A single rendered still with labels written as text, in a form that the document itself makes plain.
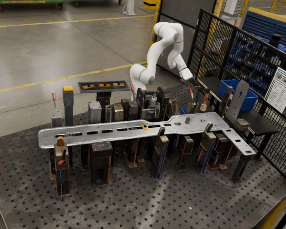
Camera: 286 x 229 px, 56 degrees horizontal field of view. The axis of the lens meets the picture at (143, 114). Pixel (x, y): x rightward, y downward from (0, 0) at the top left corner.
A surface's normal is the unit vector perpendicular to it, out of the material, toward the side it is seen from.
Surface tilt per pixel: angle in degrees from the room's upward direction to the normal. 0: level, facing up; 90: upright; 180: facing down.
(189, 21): 94
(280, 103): 90
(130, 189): 0
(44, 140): 0
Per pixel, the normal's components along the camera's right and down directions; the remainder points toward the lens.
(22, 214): 0.13, -0.82
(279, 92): -0.93, 0.08
